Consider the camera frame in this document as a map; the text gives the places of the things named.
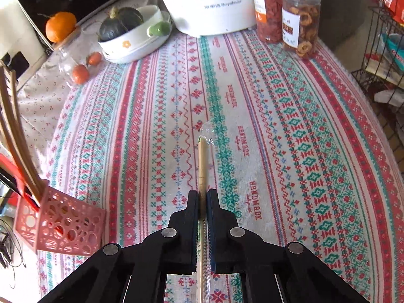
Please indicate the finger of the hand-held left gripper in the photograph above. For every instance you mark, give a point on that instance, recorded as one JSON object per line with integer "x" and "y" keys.
{"x": 9, "y": 180}

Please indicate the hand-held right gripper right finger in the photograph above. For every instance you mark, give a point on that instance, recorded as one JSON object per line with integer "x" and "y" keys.
{"x": 212, "y": 243}

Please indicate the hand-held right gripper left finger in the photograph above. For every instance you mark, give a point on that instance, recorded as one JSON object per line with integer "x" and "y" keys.
{"x": 192, "y": 227}

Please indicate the clear-wrapped wooden chopstick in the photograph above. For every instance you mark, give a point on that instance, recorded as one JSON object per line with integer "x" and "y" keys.
{"x": 202, "y": 164}

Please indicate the pink perforated plastic basket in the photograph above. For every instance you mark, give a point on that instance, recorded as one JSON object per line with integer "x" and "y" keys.
{"x": 72, "y": 227}

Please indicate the small-floral white tablecloth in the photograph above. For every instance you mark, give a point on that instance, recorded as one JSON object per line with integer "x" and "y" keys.
{"x": 41, "y": 101}

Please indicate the striped patterned tablecloth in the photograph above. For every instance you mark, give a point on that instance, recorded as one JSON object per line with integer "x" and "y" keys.
{"x": 284, "y": 164}

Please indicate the small orange fruit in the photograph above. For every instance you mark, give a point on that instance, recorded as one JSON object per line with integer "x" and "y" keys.
{"x": 80, "y": 74}
{"x": 94, "y": 58}

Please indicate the glass jar with wooden lid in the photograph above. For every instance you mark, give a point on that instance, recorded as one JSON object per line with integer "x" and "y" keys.
{"x": 68, "y": 63}

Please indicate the cream air fryer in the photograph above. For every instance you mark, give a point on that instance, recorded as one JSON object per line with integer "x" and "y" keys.
{"x": 19, "y": 38}

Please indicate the large orange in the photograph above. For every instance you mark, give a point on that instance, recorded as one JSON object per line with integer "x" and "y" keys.
{"x": 61, "y": 26}

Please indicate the white flower-print casserole dish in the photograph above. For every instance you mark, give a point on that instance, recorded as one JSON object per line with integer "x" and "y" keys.
{"x": 132, "y": 49}

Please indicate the dark green pumpkin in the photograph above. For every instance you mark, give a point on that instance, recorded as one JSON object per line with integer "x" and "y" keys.
{"x": 120, "y": 25}

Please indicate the white electric steamer pot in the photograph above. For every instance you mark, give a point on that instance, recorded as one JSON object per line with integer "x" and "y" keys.
{"x": 205, "y": 12}

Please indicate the jar of red berries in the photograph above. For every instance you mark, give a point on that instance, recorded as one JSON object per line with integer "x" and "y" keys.
{"x": 268, "y": 15}

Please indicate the jar of dried fruit slices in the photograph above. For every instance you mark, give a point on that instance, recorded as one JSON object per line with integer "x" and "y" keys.
{"x": 301, "y": 22}

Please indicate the grey refrigerator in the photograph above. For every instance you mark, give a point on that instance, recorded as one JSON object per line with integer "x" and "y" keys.
{"x": 344, "y": 19}

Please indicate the blue and white packet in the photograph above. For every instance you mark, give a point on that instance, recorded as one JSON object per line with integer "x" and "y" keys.
{"x": 393, "y": 45}

